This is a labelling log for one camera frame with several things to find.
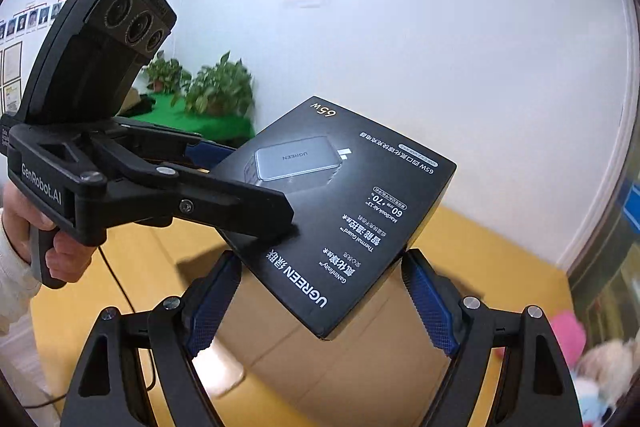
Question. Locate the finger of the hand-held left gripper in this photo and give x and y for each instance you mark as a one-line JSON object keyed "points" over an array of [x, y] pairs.
{"points": [[225, 207], [210, 152]]}

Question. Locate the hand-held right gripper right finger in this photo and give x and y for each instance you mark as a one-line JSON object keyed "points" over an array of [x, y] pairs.
{"points": [[430, 304]]}

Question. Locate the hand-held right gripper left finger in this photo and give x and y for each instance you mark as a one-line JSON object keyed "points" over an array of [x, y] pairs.
{"points": [[210, 309]]}

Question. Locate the black charger box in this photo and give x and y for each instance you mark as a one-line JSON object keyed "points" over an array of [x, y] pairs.
{"points": [[350, 207]]}

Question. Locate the person's left forearm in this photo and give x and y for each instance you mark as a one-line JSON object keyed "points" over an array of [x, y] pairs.
{"points": [[12, 287]]}

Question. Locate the yellow wooden desktop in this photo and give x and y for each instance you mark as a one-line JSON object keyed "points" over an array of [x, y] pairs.
{"points": [[500, 252]]}

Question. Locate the person's left hand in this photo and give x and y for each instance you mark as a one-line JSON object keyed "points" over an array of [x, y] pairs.
{"points": [[75, 257]]}

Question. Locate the green table cloth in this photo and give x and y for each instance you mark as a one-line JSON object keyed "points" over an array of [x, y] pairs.
{"points": [[200, 125]]}

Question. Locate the large potted plant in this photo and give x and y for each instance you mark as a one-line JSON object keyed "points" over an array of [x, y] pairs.
{"points": [[220, 89]]}

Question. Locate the dark object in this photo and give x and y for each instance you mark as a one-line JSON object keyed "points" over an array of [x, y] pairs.
{"points": [[135, 104]]}

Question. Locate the small potted plant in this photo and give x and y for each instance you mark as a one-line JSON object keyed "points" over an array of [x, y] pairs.
{"points": [[165, 74]]}

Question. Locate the brown cardboard box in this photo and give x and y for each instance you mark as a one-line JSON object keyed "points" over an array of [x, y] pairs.
{"points": [[300, 372]]}

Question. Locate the pink plush toy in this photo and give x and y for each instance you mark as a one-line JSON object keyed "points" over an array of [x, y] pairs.
{"points": [[570, 339]]}

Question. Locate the white plush toy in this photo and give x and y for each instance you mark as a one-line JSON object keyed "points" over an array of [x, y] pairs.
{"points": [[607, 369]]}

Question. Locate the framed wall certificates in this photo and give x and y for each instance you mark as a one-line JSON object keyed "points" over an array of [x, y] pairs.
{"points": [[11, 72]]}

